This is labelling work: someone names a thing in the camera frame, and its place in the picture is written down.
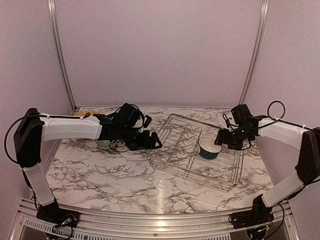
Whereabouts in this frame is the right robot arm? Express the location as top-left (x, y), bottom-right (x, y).
top-left (214, 104), bottom-right (320, 224)

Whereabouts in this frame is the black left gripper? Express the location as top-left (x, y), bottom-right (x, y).
top-left (118, 124), bottom-right (163, 151)

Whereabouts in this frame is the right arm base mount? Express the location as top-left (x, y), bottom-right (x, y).
top-left (228, 209), bottom-right (274, 229)

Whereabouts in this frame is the dark teal mug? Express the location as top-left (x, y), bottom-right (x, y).
top-left (198, 138), bottom-right (222, 160)

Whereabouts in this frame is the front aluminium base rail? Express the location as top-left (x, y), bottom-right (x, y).
top-left (14, 199), bottom-right (301, 240)

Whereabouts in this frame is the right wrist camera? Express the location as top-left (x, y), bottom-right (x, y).
top-left (222, 113), bottom-right (234, 131)

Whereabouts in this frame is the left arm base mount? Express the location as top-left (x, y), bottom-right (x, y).
top-left (36, 208), bottom-right (80, 228)

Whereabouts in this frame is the left aluminium frame post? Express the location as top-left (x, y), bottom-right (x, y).
top-left (47, 0), bottom-right (77, 112)

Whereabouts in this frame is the metal wire dish rack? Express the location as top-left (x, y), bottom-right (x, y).
top-left (146, 113), bottom-right (244, 192)

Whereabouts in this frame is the right aluminium frame post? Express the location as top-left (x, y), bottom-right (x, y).
top-left (238, 0), bottom-right (270, 104)

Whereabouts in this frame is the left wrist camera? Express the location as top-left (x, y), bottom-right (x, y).
top-left (139, 115), bottom-right (152, 133)

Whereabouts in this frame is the yellow polka dot plate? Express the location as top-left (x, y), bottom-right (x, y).
top-left (74, 110), bottom-right (99, 117)

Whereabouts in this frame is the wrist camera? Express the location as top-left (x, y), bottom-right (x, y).
top-left (139, 115), bottom-right (152, 133)
top-left (222, 113), bottom-right (234, 131)

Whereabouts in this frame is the aluminium frame post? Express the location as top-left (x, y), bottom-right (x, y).
top-left (47, 0), bottom-right (77, 112)
top-left (238, 0), bottom-right (270, 104)

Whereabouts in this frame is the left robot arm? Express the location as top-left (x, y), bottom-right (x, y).
top-left (3, 103), bottom-right (163, 223)

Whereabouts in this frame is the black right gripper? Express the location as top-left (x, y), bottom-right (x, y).
top-left (214, 126), bottom-right (253, 151)

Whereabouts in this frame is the pale green bowl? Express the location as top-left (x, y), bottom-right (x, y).
top-left (95, 140), bottom-right (116, 148)

